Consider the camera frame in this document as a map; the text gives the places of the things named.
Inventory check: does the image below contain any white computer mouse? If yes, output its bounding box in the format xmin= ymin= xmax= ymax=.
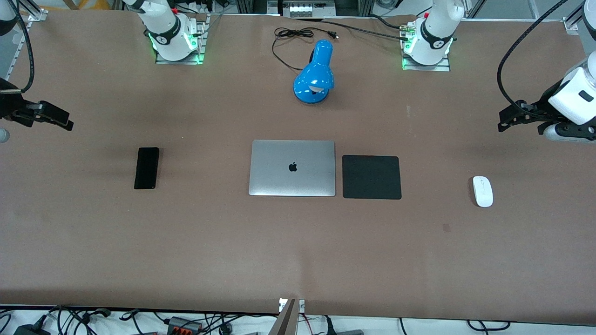
xmin=473 ymin=175 xmax=494 ymax=208

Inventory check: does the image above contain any black smartphone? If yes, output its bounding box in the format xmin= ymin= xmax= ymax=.
xmin=134 ymin=147 xmax=160 ymax=190

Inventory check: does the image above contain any black square mouse pad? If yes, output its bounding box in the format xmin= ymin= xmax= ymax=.
xmin=342 ymin=155 xmax=402 ymax=200

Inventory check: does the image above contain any blue desk lamp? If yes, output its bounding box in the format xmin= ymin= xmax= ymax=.
xmin=293 ymin=40 xmax=335 ymax=105

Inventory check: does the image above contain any black power adapter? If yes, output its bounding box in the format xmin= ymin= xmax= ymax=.
xmin=13 ymin=321 xmax=50 ymax=335

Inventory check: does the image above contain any silver closed laptop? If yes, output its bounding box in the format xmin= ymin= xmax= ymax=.
xmin=248 ymin=140 xmax=336 ymax=197

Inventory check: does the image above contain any white power strip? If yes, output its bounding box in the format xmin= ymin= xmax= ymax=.
xmin=289 ymin=4 xmax=327 ymax=18

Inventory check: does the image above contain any grey box with orange connectors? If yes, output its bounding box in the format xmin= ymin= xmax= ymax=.
xmin=167 ymin=316 xmax=203 ymax=335

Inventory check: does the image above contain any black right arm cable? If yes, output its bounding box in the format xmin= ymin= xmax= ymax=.
xmin=12 ymin=0 xmax=36 ymax=94

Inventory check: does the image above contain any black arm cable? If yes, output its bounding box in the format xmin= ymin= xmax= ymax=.
xmin=12 ymin=0 xmax=36 ymax=94
xmin=496 ymin=0 xmax=572 ymax=114

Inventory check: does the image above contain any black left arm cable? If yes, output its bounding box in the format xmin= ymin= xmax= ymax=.
xmin=496 ymin=0 xmax=572 ymax=114

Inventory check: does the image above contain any white perforated metal rail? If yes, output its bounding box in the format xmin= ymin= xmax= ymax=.
xmin=5 ymin=18 xmax=34 ymax=80

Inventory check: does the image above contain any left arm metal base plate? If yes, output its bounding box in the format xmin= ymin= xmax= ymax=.
xmin=401 ymin=22 xmax=451 ymax=72

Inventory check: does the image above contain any aluminium frame rail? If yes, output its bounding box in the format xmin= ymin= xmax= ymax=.
xmin=562 ymin=0 xmax=596 ymax=53

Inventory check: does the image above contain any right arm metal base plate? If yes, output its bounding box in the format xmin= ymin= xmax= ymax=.
xmin=155 ymin=14 xmax=209 ymax=65

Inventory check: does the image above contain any thick black power cable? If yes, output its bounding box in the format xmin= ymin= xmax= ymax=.
xmin=296 ymin=15 xmax=416 ymax=42

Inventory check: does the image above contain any looped black floor cable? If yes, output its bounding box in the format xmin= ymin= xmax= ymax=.
xmin=467 ymin=320 xmax=511 ymax=333

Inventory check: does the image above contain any thin black lamp cord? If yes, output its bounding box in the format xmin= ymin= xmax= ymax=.
xmin=272 ymin=27 xmax=339 ymax=72

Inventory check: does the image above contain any aluminium profile post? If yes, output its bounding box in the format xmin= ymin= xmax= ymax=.
xmin=268 ymin=298 xmax=306 ymax=335

